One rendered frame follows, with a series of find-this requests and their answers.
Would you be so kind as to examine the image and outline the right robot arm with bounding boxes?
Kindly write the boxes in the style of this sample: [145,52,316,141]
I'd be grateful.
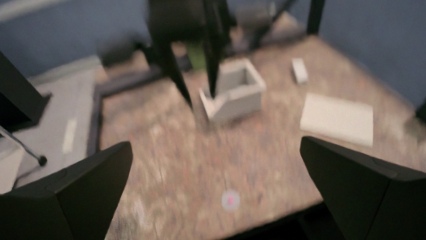
[149,0,232,69]

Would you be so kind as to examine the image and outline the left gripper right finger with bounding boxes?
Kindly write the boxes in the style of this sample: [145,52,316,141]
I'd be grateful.
[299,135,426,240]

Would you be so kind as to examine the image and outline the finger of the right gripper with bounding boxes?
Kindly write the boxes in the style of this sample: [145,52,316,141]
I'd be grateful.
[151,66,195,115]
[207,53,237,110]

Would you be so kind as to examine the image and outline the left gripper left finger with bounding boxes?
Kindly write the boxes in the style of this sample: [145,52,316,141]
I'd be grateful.
[0,141,133,240]

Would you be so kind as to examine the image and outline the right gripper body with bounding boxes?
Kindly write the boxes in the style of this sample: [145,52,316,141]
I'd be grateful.
[104,18,274,82]

